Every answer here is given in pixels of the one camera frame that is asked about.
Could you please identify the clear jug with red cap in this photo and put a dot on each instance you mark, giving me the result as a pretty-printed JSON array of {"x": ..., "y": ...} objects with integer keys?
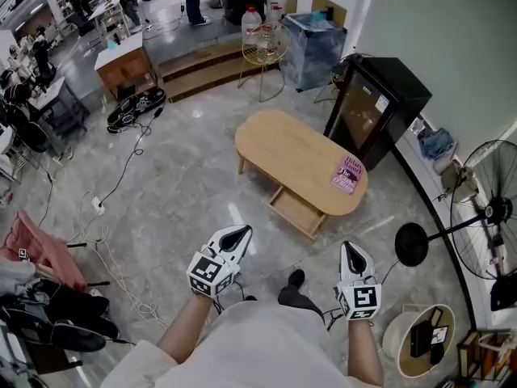
[{"x": 274, "y": 14}]

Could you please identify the wooden coffee table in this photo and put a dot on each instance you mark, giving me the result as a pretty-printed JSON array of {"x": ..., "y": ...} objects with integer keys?
[{"x": 291, "y": 148}]

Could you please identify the wooden platform step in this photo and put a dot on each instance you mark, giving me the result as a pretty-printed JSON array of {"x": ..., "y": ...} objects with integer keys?
[{"x": 194, "y": 71}]

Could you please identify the brown cardboard sheet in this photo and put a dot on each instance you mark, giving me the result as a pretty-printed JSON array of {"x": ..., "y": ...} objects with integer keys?
[{"x": 323, "y": 3}]

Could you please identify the person's right forearm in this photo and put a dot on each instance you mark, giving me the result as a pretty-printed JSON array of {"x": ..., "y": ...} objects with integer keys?
[{"x": 365, "y": 350}]

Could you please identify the white power strip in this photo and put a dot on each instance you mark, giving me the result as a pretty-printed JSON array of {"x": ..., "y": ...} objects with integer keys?
[{"x": 98, "y": 205}]

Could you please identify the person's white shirt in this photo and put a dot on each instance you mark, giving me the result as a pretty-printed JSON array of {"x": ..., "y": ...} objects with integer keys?
[{"x": 258, "y": 350}]

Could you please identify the black bag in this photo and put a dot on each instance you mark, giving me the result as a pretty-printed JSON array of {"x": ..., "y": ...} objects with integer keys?
[{"x": 133, "y": 107}]

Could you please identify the wooden cabinet with white top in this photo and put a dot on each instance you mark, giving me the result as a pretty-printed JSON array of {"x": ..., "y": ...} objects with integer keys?
[{"x": 121, "y": 71}]

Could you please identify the black glass-door cabinet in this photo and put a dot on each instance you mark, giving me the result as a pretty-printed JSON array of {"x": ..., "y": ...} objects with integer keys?
[{"x": 404, "y": 83}]

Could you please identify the person's black shoe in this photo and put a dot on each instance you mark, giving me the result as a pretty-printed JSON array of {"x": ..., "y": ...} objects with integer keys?
[{"x": 297, "y": 277}]

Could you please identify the black flat box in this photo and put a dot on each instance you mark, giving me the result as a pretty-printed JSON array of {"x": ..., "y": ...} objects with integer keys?
[{"x": 420, "y": 338}]

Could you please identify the wooden drawer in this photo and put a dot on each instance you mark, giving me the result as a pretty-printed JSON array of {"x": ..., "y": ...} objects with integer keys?
[{"x": 297, "y": 210}]

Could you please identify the pile of black clothing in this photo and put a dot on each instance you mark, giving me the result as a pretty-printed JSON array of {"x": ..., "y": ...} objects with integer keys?
[{"x": 72, "y": 301}]

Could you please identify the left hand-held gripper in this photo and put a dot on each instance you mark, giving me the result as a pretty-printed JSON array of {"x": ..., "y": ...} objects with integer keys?
[{"x": 210, "y": 273}]

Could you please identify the beige bag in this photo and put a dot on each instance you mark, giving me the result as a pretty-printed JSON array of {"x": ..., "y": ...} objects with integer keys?
[{"x": 456, "y": 178}]

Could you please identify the blue denim cloth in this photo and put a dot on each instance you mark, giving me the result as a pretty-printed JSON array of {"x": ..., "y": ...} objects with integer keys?
[{"x": 436, "y": 143}]

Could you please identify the grey desk with white top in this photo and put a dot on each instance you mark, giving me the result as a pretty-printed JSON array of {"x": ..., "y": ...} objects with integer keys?
[{"x": 56, "y": 107}]

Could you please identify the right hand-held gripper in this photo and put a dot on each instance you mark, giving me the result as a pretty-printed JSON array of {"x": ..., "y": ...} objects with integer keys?
[{"x": 361, "y": 297}]

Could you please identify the round beige basket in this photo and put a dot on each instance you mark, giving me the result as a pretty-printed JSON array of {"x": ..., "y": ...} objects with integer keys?
[{"x": 393, "y": 338}]

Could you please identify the wooden crate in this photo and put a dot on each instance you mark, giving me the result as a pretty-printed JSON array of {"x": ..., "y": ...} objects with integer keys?
[{"x": 480, "y": 354}]

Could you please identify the large clear water bottle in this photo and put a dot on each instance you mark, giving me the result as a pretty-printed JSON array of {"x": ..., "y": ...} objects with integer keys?
[{"x": 250, "y": 20}]

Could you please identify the person's left forearm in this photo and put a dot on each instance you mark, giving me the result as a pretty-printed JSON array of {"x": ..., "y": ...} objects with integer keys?
[{"x": 183, "y": 326}]

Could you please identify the black standing fan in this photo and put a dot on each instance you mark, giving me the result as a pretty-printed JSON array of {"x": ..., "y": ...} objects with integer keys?
[{"x": 411, "y": 244}]

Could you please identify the pink book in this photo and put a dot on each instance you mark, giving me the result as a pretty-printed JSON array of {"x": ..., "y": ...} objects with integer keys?
[{"x": 347, "y": 175}]

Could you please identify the person's dark trouser leg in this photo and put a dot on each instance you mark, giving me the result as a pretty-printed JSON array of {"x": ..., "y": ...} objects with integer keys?
[{"x": 297, "y": 299}]

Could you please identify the pink cloth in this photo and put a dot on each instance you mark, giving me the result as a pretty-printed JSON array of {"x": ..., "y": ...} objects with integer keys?
[{"x": 36, "y": 245}]

